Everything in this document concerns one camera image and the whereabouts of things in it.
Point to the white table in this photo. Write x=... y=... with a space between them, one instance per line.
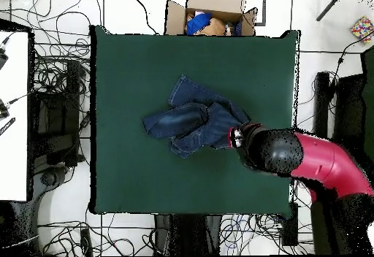
x=14 y=157

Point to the blue cloth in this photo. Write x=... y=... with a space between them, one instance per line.
x=197 y=23

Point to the dark green covered furniture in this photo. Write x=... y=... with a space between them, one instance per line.
x=368 y=108

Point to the brown cardboard box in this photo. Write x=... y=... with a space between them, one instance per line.
x=213 y=1

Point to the dark green table cloth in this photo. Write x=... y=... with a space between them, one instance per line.
x=131 y=181

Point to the blue denim jeans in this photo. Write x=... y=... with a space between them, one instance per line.
x=190 y=116

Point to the grey round stand foot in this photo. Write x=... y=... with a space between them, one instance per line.
x=49 y=178

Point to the tan cloth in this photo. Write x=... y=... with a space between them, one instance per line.
x=214 y=27

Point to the colourful patterned item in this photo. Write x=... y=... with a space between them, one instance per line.
x=363 y=29

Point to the black equipment box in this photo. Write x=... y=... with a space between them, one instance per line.
x=55 y=122

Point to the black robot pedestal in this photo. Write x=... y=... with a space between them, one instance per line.
x=187 y=233

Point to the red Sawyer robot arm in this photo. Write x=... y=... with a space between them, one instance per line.
x=321 y=160

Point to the grey metal bar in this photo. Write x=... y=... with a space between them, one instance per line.
x=331 y=5

